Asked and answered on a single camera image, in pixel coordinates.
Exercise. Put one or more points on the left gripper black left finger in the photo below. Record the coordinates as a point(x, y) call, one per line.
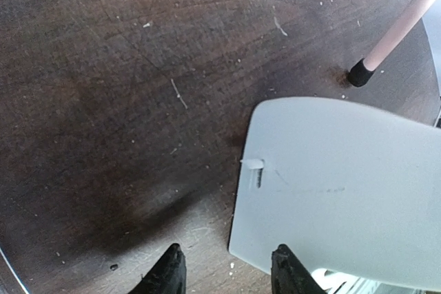
point(167, 276)

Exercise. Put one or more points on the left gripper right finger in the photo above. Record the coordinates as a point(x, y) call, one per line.
point(288, 275)

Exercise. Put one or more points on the white metronome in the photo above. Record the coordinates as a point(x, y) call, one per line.
point(347, 187)

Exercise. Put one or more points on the pink music stand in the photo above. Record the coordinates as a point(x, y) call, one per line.
point(364, 69)

